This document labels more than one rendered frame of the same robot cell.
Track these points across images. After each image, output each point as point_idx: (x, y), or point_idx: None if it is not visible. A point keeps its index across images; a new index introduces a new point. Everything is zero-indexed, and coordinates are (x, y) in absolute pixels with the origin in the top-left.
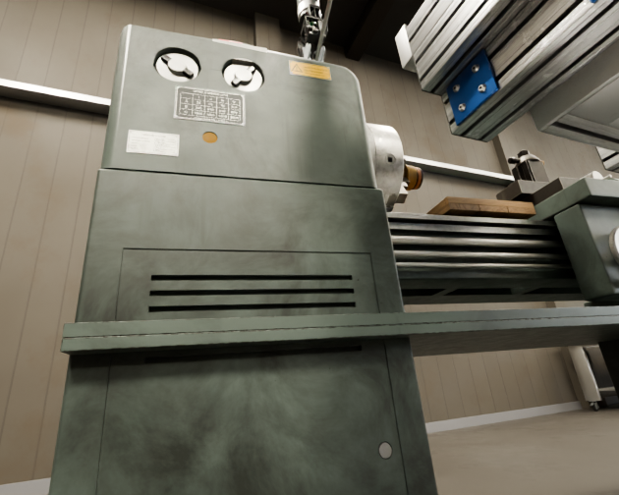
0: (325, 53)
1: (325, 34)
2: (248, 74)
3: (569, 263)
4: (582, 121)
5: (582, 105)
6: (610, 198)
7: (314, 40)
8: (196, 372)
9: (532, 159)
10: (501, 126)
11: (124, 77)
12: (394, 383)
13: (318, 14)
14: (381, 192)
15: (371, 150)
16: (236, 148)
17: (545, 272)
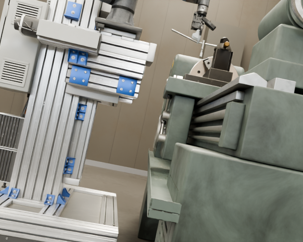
0: (200, 30)
1: (193, 26)
2: (170, 73)
3: (191, 133)
4: (110, 105)
5: (106, 104)
6: (165, 97)
7: (196, 28)
8: None
9: (214, 50)
10: (125, 102)
11: None
12: None
13: (196, 14)
14: (164, 110)
15: None
16: (164, 102)
17: (187, 139)
